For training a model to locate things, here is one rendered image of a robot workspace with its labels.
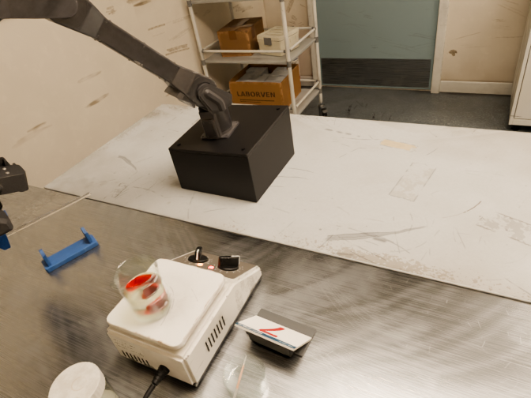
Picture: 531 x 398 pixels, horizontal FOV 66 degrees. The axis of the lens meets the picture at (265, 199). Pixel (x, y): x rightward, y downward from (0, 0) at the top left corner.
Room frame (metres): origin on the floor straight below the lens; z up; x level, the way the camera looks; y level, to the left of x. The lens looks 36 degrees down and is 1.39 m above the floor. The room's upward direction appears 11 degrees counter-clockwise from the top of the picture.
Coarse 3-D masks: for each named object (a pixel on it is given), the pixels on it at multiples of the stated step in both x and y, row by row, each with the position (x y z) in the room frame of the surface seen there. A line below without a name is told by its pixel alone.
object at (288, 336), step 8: (248, 320) 0.36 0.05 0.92; (256, 320) 0.36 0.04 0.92; (264, 320) 0.37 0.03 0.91; (256, 328) 0.34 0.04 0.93; (264, 328) 0.34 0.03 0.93; (272, 328) 0.34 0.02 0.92; (280, 328) 0.35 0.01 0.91; (280, 336) 0.32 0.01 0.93; (288, 336) 0.32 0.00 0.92; (296, 336) 0.32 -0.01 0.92; (304, 336) 0.33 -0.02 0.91; (296, 344) 0.30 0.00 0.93
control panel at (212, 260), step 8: (184, 256) 0.49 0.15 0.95; (208, 256) 0.49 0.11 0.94; (216, 256) 0.49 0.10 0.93; (192, 264) 0.45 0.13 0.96; (208, 264) 0.45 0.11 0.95; (216, 264) 0.46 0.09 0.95; (240, 264) 0.46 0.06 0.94; (248, 264) 0.46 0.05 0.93; (224, 272) 0.42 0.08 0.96; (232, 272) 0.42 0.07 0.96; (240, 272) 0.42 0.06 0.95
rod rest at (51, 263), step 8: (80, 240) 0.63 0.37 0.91; (88, 240) 0.61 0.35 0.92; (72, 248) 0.61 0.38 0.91; (80, 248) 0.60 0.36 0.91; (88, 248) 0.61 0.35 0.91; (56, 256) 0.59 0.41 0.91; (64, 256) 0.59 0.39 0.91; (72, 256) 0.59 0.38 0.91; (48, 264) 0.57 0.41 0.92; (56, 264) 0.57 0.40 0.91; (64, 264) 0.58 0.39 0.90; (48, 272) 0.56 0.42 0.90
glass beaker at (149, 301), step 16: (144, 256) 0.38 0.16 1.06; (128, 272) 0.37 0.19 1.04; (112, 288) 0.33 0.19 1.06; (128, 288) 0.33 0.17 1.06; (144, 288) 0.33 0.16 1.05; (160, 288) 0.35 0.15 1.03; (128, 304) 0.34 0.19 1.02; (144, 304) 0.33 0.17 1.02; (160, 304) 0.34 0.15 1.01; (144, 320) 0.33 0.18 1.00
